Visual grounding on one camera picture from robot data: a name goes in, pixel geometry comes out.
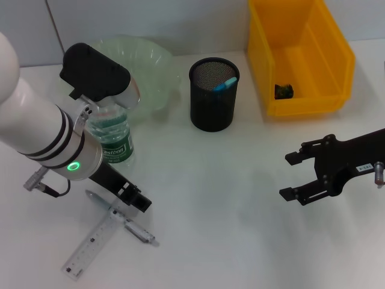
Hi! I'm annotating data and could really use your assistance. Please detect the silver right gripper connector post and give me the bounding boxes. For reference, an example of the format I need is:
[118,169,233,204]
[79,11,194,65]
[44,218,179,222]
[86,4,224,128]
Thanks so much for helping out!
[374,161,385,189]

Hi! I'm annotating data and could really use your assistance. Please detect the silver left gripper connector post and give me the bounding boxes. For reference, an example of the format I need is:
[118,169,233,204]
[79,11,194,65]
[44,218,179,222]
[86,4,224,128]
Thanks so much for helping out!
[23,168,49,191]

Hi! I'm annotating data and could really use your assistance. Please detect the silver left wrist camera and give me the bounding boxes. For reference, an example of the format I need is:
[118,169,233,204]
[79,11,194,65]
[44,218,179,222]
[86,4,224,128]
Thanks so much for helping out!
[59,42,141,110]

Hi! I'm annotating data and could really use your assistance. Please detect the grey pen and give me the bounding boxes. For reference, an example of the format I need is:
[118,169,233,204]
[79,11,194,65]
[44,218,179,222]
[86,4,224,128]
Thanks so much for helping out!
[85,189,159,248]

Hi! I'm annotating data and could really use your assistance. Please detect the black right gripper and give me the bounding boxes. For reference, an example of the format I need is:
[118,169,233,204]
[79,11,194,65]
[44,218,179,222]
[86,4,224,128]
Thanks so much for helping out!
[279,128,385,207]

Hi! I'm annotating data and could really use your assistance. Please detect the green plastic wrapper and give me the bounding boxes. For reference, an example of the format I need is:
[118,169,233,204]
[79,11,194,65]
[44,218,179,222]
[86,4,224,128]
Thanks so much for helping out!
[274,83,295,99]

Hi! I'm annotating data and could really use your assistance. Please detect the silver gripper connector post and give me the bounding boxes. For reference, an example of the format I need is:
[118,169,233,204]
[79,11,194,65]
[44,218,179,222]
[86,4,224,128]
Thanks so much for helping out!
[374,161,385,189]
[23,168,49,191]

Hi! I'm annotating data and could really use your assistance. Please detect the blue scissors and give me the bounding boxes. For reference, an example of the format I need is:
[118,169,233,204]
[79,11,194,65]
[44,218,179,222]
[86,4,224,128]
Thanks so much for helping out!
[212,76,238,93]

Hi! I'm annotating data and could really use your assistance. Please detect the black mesh pen holder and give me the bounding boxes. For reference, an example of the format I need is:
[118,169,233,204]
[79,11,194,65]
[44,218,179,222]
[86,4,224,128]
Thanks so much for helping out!
[188,58,241,133]

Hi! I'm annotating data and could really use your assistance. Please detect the green translucent plastic bowl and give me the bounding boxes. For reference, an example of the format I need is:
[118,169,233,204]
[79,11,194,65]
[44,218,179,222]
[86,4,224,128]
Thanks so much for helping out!
[90,34,183,121]

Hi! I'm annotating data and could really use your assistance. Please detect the clear water bottle green label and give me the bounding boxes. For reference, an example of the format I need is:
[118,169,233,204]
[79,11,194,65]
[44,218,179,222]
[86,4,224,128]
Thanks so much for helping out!
[85,104,135,166]

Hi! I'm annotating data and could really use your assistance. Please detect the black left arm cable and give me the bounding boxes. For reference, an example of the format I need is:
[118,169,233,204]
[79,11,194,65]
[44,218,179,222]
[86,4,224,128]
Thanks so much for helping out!
[40,179,72,198]

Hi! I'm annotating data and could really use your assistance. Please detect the transparent plastic ruler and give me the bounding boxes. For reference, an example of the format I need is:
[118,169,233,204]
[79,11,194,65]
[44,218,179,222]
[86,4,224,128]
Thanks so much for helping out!
[61,198,142,273]

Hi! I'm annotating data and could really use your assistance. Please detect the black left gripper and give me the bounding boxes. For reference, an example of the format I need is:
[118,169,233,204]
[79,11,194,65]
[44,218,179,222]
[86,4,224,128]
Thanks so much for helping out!
[88,162,153,214]

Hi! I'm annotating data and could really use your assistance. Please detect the yellow plastic bin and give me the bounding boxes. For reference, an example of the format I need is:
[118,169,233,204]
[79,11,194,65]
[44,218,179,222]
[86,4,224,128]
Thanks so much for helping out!
[247,0,356,117]

